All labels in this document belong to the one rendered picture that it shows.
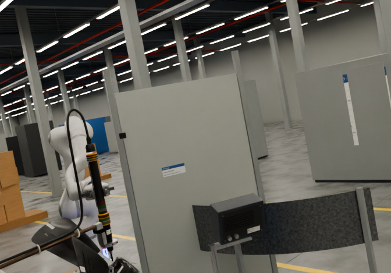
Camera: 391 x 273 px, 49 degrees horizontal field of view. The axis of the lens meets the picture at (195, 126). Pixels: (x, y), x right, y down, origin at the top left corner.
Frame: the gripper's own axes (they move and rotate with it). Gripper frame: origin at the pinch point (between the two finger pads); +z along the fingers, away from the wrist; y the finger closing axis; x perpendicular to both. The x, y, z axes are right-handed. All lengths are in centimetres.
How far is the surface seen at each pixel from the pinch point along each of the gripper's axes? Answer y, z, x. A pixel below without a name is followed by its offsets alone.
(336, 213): -171, -96, -69
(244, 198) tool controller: -75, -35, -26
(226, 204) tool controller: -64, -34, -26
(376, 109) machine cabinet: -476, -385, -28
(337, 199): -173, -95, -59
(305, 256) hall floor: -212, -224, -149
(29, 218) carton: 93, -811, -137
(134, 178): -43, -179, -21
